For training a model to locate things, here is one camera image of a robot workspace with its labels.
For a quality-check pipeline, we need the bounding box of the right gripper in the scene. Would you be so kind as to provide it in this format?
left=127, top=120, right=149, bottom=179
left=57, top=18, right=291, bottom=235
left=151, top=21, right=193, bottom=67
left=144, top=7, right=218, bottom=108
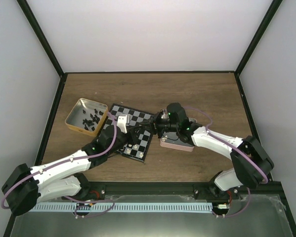
left=140, top=113, right=179, bottom=139

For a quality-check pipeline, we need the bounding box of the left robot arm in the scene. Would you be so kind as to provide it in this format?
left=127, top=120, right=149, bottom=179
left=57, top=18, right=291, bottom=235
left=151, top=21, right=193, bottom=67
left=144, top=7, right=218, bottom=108
left=0, top=125, right=142, bottom=216

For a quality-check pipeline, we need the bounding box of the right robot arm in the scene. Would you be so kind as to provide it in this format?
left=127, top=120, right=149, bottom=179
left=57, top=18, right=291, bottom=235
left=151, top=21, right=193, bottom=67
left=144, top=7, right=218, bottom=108
left=148, top=102, right=274, bottom=199

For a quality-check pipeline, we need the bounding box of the black chess pieces pile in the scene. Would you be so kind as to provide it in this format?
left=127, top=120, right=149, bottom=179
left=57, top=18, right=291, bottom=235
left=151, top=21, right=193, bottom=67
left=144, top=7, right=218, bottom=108
left=82, top=109, right=104, bottom=131

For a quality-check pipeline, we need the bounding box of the pink tin tray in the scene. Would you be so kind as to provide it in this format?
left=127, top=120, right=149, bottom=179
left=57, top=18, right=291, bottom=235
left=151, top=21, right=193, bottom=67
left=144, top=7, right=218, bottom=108
left=160, top=129, right=194, bottom=152

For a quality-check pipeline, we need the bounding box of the black and silver chessboard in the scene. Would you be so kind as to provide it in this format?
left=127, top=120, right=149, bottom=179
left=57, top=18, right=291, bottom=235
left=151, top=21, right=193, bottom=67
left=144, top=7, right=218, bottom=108
left=103, top=104, right=156, bottom=163

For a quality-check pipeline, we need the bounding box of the yellow tin tray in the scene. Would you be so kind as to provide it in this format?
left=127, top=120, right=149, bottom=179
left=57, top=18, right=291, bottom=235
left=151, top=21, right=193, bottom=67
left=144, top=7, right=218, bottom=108
left=65, top=98, right=108, bottom=137

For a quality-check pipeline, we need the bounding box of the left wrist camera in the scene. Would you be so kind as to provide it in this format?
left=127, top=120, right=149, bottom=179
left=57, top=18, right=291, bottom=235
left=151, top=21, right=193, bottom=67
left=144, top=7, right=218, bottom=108
left=117, top=114, right=130, bottom=134

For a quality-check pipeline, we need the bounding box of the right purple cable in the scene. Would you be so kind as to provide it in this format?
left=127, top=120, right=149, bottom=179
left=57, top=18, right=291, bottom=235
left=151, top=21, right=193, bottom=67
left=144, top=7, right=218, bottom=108
left=183, top=106, right=268, bottom=185

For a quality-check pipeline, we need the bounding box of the purple cable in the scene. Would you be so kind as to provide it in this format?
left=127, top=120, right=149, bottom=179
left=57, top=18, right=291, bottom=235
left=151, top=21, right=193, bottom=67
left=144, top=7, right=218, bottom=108
left=0, top=112, right=119, bottom=210
left=183, top=106, right=268, bottom=185

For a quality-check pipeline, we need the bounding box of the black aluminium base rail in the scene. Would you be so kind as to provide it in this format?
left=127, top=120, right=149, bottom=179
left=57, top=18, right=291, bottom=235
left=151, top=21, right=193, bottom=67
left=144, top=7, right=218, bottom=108
left=21, top=181, right=282, bottom=200

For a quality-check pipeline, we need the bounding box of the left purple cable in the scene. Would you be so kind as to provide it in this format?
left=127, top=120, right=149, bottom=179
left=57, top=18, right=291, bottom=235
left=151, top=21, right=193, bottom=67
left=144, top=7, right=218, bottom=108
left=0, top=112, right=119, bottom=210

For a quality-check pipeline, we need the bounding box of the blue slotted cable duct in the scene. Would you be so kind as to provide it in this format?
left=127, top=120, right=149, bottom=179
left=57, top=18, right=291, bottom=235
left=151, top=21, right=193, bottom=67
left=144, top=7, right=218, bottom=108
left=31, top=202, right=212, bottom=213

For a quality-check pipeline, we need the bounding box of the right black frame post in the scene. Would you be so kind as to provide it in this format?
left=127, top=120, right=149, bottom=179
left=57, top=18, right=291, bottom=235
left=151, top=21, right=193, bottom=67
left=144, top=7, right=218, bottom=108
left=235, top=0, right=283, bottom=77

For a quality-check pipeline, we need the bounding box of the black frame post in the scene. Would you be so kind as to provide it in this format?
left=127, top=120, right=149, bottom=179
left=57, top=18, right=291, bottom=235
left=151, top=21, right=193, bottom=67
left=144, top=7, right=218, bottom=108
left=17, top=0, right=64, bottom=77
left=235, top=0, right=283, bottom=77

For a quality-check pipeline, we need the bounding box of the left black frame post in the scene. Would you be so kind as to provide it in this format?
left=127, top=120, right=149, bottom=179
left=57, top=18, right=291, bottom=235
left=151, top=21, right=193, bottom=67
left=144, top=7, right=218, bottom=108
left=17, top=0, right=64, bottom=77

